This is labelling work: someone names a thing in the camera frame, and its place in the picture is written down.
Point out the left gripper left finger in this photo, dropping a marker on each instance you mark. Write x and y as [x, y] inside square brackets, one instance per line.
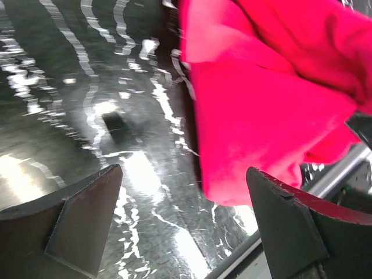
[62, 234]

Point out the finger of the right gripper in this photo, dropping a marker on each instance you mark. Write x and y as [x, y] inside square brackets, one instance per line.
[361, 125]

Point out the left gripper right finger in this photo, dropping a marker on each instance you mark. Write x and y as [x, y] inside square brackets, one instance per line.
[305, 236]

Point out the bright pink-red t-shirt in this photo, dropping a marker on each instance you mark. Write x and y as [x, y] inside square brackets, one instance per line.
[274, 83]

